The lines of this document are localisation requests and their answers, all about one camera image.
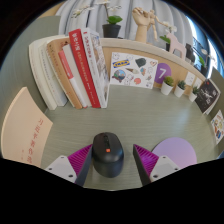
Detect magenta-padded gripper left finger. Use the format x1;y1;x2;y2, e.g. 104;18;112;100
44;143;94;187

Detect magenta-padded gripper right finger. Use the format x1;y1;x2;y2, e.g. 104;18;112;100
133;143;183;186

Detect black computer mouse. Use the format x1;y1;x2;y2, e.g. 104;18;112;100
91;131;125;174

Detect purple mouse pad with wrist rest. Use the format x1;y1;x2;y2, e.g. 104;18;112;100
151;137;198;169

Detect beige book with red text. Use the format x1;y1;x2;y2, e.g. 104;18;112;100
0;86;54;168

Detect colourful sticker card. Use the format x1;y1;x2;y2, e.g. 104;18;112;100
210;109;224;145

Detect small succulent in white pot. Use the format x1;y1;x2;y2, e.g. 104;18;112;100
173;79;187;98
160;75;175;96
188;85;200;103

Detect black cover book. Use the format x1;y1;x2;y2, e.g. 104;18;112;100
194;78;221;115

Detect thin white and red book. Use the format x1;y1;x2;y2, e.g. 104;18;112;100
58;43;92;109

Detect purple round number sign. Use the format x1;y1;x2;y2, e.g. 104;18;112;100
153;62;173;85

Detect thick white book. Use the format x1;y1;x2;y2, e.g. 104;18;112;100
28;34;69;111

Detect tan kraft book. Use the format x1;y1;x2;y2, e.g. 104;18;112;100
45;37;84;110

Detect white sticker sheet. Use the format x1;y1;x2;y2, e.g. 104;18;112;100
109;51;159;90

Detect green desk divider panel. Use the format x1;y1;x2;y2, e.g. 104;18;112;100
208;66;224;114
0;15;63;158

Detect red spine book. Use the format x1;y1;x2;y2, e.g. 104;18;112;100
68;28;102;109

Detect white orchid in black pot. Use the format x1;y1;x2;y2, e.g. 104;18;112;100
198;48;211;76
71;0;124;39

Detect black wooden horse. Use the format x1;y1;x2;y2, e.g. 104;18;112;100
185;43;196;64

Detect pink wooden horse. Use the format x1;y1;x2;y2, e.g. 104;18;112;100
165;31;188;61

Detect wooden desk back board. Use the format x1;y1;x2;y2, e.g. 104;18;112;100
99;37;208;91

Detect white orchid plant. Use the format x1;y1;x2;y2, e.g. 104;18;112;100
159;21;179;44

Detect window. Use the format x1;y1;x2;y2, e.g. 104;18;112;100
186;16;221;74

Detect wooden hand model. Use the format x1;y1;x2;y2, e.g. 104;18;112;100
131;7;152;44

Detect grey white curtain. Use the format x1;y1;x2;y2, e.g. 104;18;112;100
54;0;194;44

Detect white wall socket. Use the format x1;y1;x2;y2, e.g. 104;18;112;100
194;77;204;89
184;71;197;87

